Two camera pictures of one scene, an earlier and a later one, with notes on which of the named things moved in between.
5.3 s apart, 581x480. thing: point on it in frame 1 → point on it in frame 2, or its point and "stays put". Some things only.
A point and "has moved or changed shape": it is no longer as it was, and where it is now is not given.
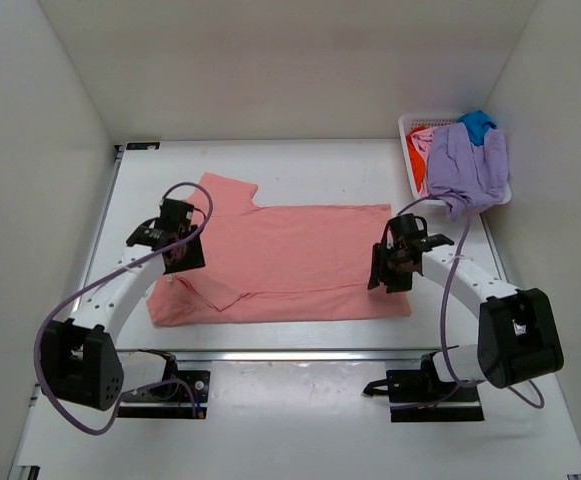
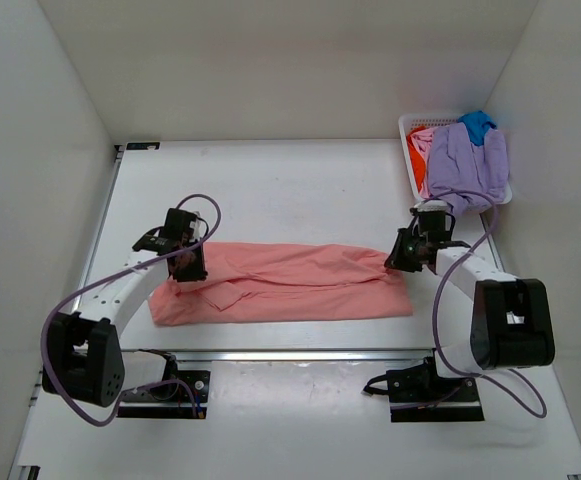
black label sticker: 143,145 stays put
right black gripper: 387,270 → 402,255
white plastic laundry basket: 416,120 stays put
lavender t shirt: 468,177 stays put
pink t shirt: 278,264 has moved or changed shape
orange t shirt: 417,157 stays put
